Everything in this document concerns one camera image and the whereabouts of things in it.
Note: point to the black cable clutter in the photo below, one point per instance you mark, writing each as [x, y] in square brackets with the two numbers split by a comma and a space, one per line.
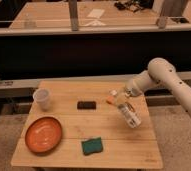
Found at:
[134, 5]

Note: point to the green sponge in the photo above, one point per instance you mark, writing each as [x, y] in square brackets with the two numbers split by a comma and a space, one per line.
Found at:
[91, 146]

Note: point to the white plastic bottle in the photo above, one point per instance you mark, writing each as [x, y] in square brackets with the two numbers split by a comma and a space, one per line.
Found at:
[121, 101]

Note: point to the grey metal post right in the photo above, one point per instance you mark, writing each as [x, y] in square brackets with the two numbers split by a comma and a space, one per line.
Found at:
[173, 9]

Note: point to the orange bowl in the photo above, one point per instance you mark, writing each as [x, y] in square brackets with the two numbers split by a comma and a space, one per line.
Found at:
[43, 135]

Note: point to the white paper sheet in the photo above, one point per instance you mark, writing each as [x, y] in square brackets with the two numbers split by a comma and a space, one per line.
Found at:
[96, 13]

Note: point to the orange marker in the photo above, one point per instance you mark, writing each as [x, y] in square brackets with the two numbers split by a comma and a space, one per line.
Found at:
[110, 100]

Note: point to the translucent plastic cup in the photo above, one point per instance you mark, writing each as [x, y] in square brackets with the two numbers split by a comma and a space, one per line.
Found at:
[42, 98]

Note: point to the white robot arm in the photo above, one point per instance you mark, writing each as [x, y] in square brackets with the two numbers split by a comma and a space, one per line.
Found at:
[160, 72]

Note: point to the grey metal post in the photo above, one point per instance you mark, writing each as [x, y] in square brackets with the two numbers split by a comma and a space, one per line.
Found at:
[73, 11]
[173, 9]

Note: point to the black rectangular block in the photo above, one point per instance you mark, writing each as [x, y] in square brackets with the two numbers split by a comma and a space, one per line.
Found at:
[86, 105]

